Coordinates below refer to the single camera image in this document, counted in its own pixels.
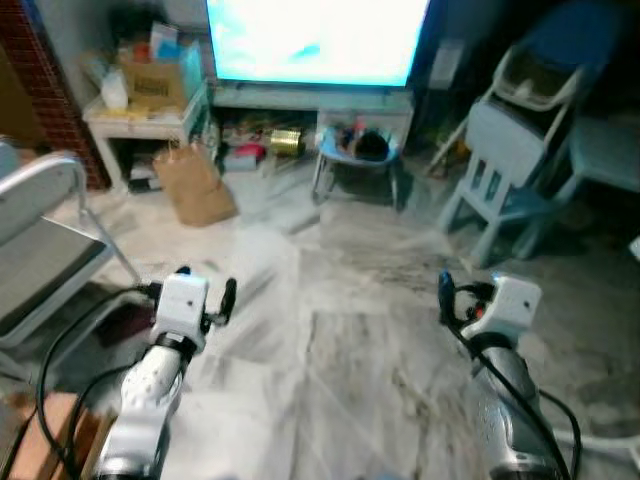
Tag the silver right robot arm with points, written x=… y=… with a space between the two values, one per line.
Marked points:
x=510 y=400

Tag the brown paper bag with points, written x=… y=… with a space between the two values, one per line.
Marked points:
x=192 y=188

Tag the pale plastic kid chair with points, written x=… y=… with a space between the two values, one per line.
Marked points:
x=505 y=150

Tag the gold metal can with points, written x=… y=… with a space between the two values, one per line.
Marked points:
x=287 y=142

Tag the grey metal folding chair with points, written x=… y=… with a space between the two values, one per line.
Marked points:
x=40 y=260

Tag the white side table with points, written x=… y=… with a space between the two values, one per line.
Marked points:
x=140 y=122

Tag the pale blue low table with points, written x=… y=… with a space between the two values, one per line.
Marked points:
x=610 y=150

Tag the white television stand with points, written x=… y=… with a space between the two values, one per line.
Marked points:
x=310 y=100

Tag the brown wooden crate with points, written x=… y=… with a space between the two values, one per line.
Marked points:
x=30 y=440

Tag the brown cardboard box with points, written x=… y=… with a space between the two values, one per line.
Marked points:
x=155 y=85

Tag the white high chair blue cushion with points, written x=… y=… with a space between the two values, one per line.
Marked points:
x=535 y=80

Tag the white plastic bottle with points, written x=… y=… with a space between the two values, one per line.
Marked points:
x=114 y=92

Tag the large bright television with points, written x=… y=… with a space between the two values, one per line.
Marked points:
x=315 y=40

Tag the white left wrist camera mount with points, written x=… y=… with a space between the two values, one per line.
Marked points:
x=182 y=305

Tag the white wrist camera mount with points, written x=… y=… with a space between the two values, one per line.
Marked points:
x=182 y=305
x=510 y=305

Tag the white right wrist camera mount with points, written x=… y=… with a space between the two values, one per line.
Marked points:
x=510 y=305

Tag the white wall device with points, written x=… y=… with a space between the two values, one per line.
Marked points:
x=447 y=62

